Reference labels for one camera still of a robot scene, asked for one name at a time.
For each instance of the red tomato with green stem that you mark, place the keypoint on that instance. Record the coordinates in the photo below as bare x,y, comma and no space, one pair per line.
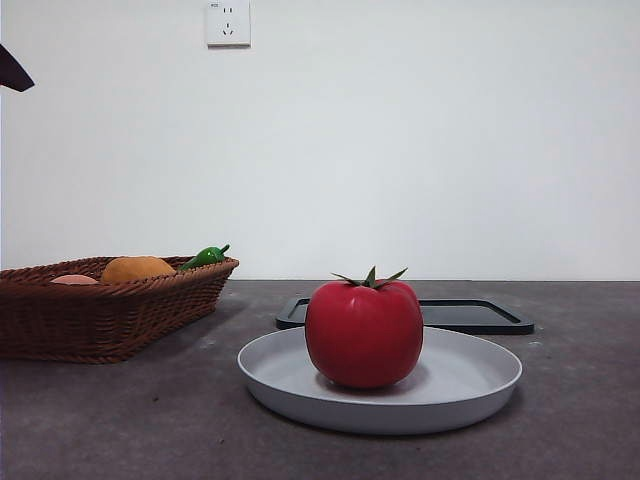
360,335

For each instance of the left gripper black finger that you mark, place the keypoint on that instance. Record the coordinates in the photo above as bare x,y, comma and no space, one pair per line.
12,72

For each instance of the yellow-brown potato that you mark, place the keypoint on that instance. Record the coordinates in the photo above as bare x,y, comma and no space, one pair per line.
135,269

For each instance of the black flat tray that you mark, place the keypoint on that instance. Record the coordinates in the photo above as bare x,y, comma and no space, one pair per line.
475,317

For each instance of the light grey round plate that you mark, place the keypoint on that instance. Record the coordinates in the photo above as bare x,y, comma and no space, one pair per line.
280,370

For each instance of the pale pink egg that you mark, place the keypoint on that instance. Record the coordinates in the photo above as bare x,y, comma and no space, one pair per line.
75,280

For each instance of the white wall socket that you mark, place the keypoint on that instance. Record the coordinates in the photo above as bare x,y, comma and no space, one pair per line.
229,25

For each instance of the brown wicker basket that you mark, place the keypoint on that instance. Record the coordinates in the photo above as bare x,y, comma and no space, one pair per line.
100,320

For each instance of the green chili pepper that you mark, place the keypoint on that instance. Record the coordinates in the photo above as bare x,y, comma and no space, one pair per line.
202,258

